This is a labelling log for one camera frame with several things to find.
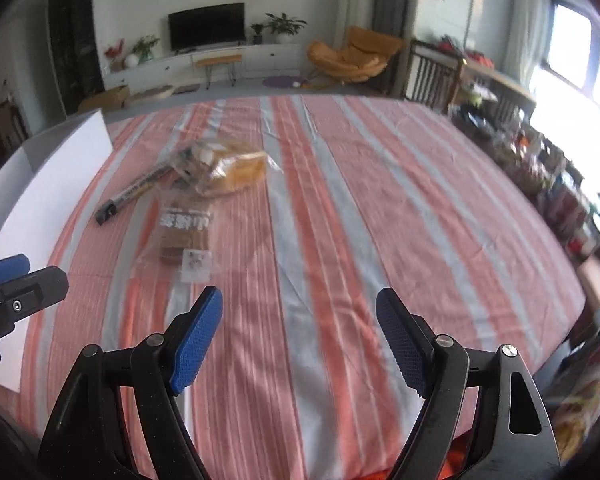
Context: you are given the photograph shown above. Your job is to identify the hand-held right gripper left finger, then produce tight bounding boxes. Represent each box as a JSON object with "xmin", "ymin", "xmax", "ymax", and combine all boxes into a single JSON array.
[{"xmin": 39, "ymin": 286, "xmax": 224, "ymax": 480}]

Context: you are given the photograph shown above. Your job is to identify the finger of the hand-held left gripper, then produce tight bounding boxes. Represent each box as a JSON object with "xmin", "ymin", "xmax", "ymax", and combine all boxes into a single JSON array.
[
  {"xmin": 0, "ymin": 254, "xmax": 32, "ymax": 291},
  {"xmin": 0, "ymin": 266, "xmax": 70, "ymax": 331}
]

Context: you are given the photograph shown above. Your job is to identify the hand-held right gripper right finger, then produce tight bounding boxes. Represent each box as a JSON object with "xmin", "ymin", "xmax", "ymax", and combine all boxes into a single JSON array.
[{"xmin": 375, "ymin": 287, "xmax": 563, "ymax": 480}]

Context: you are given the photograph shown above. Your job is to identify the clear bag of brown cakes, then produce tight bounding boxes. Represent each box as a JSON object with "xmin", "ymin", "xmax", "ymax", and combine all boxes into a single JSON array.
[{"xmin": 135, "ymin": 192, "xmax": 221, "ymax": 286}]

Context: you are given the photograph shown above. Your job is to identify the long black snack packet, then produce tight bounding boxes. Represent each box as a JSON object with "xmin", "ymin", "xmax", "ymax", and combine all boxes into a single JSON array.
[{"xmin": 95, "ymin": 162, "xmax": 181, "ymax": 226}]

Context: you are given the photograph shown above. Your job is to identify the clear bag of bread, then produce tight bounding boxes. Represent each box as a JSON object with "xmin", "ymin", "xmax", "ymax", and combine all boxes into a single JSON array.
[{"xmin": 167, "ymin": 137, "xmax": 281, "ymax": 198}]

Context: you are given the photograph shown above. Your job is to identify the striped cloth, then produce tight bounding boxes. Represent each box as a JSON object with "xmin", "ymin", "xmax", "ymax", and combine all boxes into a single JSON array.
[{"xmin": 17, "ymin": 95, "xmax": 588, "ymax": 480}]

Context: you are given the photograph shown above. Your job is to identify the colourful printed bag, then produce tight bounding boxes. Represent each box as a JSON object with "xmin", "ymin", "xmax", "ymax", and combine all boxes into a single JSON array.
[{"xmin": 550, "ymin": 330, "xmax": 600, "ymax": 466}]

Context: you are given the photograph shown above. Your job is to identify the cardboard box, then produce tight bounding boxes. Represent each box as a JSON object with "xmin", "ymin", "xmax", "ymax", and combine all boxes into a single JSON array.
[{"xmin": 77, "ymin": 85, "xmax": 131, "ymax": 112}]

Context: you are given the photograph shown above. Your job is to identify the cluttered low shelf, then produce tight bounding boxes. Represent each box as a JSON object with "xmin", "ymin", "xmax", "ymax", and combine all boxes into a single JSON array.
[{"xmin": 450, "ymin": 105, "xmax": 600, "ymax": 271}]

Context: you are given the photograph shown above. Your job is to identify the red flowers in vase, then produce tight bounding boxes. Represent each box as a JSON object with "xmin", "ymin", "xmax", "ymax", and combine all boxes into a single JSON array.
[{"xmin": 104, "ymin": 39, "xmax": 126, "ymax": 71}]

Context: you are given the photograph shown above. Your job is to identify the dark tall cabinet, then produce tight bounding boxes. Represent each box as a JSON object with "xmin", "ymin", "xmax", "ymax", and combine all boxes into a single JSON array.
[{"xmin": 47, "ymin": 0, "xmax": 106, "ymax": 106}]

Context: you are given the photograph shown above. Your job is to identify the leafy plant in vase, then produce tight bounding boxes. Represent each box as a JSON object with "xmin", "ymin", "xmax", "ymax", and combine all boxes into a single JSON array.
[{"xmin": 130, "ymin": 35, "xmax": 160, "ymax": 65}]

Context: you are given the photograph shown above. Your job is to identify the dark wooden crib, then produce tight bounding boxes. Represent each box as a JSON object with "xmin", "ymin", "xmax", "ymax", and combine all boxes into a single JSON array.
[{"xmin": 402, "ymin": 40, "xmax": 466, "ymax": 111}]

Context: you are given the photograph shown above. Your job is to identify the wooden side table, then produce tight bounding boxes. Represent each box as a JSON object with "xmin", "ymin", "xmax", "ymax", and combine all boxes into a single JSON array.
[{"xmin": 450, "ymin": 55, "xmax": 538, "ymax": 111}]

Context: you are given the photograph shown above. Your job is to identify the purple round rug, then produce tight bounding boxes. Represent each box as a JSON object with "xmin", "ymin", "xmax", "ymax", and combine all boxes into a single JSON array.
[{"xmin": 262, "ymin": 75, "xmax": 308, "ymax": 88}]

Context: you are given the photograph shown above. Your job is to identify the wooden stool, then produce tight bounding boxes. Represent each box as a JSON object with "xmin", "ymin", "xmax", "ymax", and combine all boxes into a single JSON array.
[{"xmin": 192, "ymin": 54, "xmax": 243, "ymax": 86}]

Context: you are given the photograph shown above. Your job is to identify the orange lounge chair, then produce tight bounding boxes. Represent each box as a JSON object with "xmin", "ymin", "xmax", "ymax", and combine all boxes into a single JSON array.
[{"xmin": 306, "ymin": 26, "xmax": 405, "ymax": 86}]

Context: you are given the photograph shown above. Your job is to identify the white television cabinet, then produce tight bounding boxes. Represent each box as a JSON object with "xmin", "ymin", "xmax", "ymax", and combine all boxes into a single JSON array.
[{"xmin": 102, "ymin": 42, "xmax": 311, "ymax": 93}]

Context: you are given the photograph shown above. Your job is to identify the black television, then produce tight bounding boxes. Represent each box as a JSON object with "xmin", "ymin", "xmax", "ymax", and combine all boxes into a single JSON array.
[{"xmin": 168, "ymin": 3, "xmax": 246, "ymax": 52}]

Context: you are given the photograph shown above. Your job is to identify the large potted plant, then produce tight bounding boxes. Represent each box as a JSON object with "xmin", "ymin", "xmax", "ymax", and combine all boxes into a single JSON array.
[{"xmin": 265, "ymin": 12, "xmax": 307, "ymax": 44}]

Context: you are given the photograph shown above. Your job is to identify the white sheer curtain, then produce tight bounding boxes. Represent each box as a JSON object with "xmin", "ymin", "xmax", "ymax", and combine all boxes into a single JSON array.
[{"xmin": 510, "ymin": 0, "xmax": 556, "ymax": 81}]

